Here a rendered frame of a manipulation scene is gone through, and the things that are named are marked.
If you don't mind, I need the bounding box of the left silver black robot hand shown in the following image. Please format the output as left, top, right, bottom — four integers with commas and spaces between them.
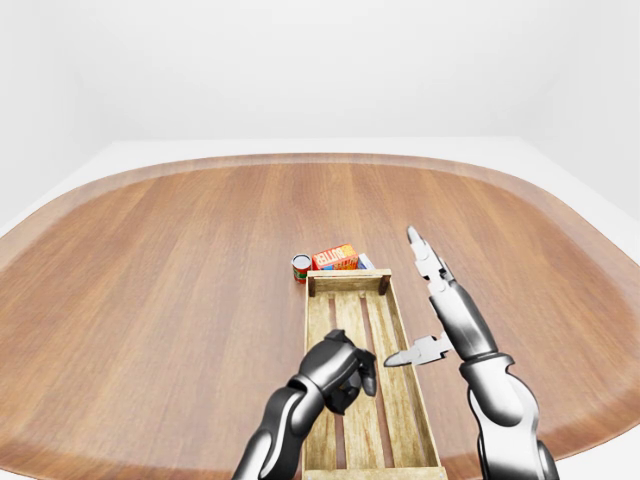
298, 328, 378, 416

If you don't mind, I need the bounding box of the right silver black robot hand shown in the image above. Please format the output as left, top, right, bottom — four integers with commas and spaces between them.
383, 225, 499, 369

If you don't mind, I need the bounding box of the wooden slat tray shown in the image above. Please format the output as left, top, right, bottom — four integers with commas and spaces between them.
301, 268, 447, 480

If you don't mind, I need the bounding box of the red green soup tin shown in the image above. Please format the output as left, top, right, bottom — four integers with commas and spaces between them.
292, 253, 313, 285

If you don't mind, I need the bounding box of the orange butter box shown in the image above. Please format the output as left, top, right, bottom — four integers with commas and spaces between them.
311, 242, 361, 272

